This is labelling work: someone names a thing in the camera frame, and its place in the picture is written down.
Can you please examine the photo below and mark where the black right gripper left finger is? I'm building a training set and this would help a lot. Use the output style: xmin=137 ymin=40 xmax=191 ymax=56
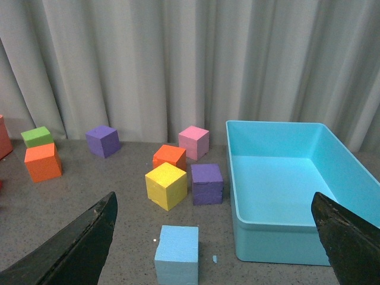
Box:
xmin=1 ymin=192 xmax=118 ymax=284

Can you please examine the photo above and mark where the orange foam cube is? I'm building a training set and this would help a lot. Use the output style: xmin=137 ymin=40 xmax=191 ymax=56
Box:
xmin=24 ymin=142 xmax=62 ymax=183
xmin=153 ymin=144 xmax=186 ymax=172

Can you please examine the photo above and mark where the orange foam cube right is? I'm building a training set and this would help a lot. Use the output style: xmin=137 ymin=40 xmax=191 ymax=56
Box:
xmin=153 ymin=144 xmax=186 ymax=172

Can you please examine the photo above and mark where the green foam cube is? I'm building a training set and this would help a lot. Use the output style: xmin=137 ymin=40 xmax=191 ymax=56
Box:
xmin=21 ymin=126 xmax=54 ymax=148

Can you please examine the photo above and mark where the coral red plastic bin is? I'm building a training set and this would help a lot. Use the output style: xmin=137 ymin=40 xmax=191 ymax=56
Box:
xmin=0 ymin=115 xmax=13 ymax=159

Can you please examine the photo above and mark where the dark purple foam cube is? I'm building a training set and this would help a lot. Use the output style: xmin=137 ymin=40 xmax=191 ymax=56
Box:
xmin=191 ymin=163 xmax=224 ymax=205

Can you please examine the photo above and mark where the yellow foam cube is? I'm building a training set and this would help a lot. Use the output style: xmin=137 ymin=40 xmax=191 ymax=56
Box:
xmin=145 ymin=162 xmax=188 ymax=211

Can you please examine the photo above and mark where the purple foam cube back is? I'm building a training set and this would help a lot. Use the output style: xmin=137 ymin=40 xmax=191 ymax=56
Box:
xmin=85 ymin=125 xmax=121 ymax=158

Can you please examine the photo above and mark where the grey curtain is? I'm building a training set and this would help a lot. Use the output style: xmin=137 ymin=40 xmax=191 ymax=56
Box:
xmin=1 ymin=1 xmax=379 ymax=153

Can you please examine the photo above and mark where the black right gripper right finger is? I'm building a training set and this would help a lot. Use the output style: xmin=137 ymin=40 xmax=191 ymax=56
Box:
xmin=311 ymin=192 xmax=379 ymax=284

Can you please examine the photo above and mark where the pink foam cube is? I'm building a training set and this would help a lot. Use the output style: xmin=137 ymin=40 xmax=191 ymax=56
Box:
xmin=178 ymin=126 xmax=210 ymax=161

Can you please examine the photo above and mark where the light blue foam cube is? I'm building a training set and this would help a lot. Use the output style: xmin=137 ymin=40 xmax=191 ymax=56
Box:
xmin=154 ymin=225 xmax=199 ymax=284

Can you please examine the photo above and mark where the light blue plastic bin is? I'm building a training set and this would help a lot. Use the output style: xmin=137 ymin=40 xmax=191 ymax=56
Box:
xmin=226 ymin=121 xmax=379 ymax=265

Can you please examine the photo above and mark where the orange foam cube left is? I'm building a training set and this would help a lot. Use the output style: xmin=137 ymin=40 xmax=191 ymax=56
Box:
xmin=24 ymin=142 xmax=62 ymax=183

